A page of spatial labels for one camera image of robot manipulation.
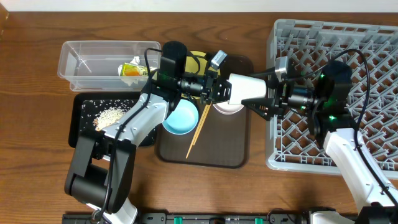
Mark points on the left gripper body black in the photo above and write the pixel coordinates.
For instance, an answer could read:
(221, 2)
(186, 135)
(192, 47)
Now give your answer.
(210, 88)

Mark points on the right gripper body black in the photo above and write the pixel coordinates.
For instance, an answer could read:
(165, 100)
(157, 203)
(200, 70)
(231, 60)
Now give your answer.
(282, 93)

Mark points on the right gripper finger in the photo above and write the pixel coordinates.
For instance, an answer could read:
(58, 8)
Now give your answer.
(263, 74)
(264, 107)

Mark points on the white pink bowl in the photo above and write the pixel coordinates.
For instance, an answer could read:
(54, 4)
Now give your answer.
(227, 109)

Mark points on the white cup green inside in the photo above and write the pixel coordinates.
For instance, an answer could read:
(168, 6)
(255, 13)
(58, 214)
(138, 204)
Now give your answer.
(244, 87)

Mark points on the light blue bowl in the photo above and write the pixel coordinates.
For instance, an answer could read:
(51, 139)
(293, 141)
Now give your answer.
(183, 119)

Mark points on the white tissue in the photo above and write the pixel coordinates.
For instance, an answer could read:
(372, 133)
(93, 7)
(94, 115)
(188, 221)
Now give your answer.
(132, 80)

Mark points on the green orange snack wrapper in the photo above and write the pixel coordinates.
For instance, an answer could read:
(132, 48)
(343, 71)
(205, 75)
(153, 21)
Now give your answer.
(131, 70)

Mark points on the pile of white rice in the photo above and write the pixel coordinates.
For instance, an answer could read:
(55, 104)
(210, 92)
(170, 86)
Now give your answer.
(107, 116)

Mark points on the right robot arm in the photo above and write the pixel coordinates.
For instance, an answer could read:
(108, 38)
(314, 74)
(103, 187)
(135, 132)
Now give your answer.
(335, 130)

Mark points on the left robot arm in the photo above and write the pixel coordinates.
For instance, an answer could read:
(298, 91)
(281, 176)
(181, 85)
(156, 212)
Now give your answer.
(100, 172)

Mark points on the grey dishwasher rack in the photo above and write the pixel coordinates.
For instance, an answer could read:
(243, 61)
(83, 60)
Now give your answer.
(371, 52)

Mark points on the clear plastic waste bin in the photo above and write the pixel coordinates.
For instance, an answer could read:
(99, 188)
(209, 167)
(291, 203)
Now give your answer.
(92, 65)

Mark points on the black rectangular waste tray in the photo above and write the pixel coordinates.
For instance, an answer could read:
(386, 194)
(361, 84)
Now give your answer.
(81, 97)

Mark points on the yellow plate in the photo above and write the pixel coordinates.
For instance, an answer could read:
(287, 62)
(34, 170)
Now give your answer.
(191, 65)

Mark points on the wooden chopstick right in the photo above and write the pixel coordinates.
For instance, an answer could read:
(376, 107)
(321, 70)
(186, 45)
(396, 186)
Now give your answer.
(201, 123)

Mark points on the wooden chopstick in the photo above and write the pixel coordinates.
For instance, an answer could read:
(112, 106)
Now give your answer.
(201, 123)
(191, 145)

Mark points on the wooden chopstick left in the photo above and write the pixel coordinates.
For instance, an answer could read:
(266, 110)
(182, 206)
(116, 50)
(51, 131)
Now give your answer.
(191, 145)

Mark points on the dark brown serving tray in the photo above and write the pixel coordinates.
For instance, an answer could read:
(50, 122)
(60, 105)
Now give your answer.
(222, 142)

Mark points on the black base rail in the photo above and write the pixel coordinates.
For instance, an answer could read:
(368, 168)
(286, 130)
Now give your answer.
(277, 217)

